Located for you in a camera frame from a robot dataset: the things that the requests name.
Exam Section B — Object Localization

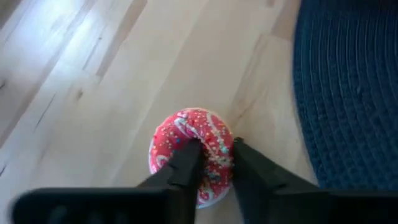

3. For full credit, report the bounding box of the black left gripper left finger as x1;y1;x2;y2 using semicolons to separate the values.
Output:
11;139;205;224

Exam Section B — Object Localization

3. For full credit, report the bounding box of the red iced sprinkled donut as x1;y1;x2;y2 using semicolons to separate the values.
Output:
148;107;235;210

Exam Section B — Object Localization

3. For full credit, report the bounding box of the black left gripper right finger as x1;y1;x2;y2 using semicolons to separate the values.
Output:
231;137;398;224

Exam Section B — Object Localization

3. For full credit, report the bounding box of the dark woven round mat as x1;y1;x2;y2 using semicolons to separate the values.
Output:
292;0;398;192

